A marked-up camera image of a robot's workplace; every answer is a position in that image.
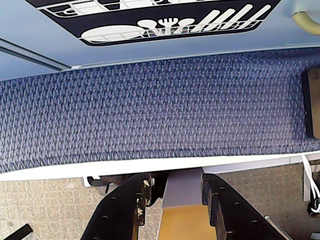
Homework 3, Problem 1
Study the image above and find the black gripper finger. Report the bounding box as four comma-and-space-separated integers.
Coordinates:
201, 173, 288, 240
81, 172, 153, 240

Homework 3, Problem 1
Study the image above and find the black table clamp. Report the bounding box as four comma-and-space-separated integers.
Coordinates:
86, 174, 126, 193

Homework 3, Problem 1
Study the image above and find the black flat bar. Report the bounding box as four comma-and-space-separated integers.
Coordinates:
0, 223, 34, 240

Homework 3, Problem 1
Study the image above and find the blue door with dishrack print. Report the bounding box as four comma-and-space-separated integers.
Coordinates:
0, 0, 296, 69

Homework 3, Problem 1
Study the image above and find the blue toy kitchen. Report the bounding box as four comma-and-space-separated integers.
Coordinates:
0, 0, 320, 82

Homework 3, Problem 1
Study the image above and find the black dishrack print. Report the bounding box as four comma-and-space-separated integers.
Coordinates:
24, 0, 283, 47

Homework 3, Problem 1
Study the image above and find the gray and yellow post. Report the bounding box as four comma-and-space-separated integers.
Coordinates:
159, 172, 210, 240

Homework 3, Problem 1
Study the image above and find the white cable bundle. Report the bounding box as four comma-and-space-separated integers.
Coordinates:
301, 154, 320, 215

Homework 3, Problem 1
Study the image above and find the gold dishwasher door handle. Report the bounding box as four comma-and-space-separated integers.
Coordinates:
291, 9, 320, 35

